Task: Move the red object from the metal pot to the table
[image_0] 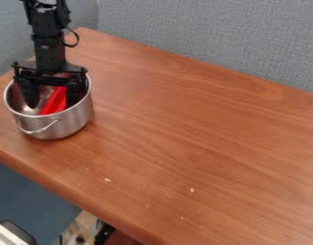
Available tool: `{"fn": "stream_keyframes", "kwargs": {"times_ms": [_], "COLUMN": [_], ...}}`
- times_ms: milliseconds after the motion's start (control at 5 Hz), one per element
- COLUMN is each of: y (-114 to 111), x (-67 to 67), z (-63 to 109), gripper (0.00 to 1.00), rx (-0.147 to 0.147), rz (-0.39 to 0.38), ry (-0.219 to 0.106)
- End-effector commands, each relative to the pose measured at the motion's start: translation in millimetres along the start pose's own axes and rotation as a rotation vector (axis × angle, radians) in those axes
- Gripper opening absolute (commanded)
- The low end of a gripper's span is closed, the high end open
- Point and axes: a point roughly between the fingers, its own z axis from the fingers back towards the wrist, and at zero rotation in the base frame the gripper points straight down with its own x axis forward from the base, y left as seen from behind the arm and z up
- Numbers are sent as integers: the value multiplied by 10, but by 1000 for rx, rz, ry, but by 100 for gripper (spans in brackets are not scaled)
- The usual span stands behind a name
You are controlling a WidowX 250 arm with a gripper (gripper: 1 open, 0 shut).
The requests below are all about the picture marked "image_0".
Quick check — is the black chair frame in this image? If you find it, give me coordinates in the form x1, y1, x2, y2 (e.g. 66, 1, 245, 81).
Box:
0, 220, 37, 245

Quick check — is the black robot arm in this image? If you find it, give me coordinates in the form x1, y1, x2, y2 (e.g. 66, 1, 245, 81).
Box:
12, 0, 87, 108

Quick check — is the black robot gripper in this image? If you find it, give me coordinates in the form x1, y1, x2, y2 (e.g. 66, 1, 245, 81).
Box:
13, 33, 87, 109

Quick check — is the red plastic block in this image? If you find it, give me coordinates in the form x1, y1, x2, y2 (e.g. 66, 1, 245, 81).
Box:
40, 86, 67, 115

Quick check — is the beige object under table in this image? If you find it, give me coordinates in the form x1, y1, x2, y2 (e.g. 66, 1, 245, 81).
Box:
51, 211, 115, 245

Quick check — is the metal pot with handle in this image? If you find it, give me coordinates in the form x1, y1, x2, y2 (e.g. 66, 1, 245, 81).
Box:
4, 76, 94, 140

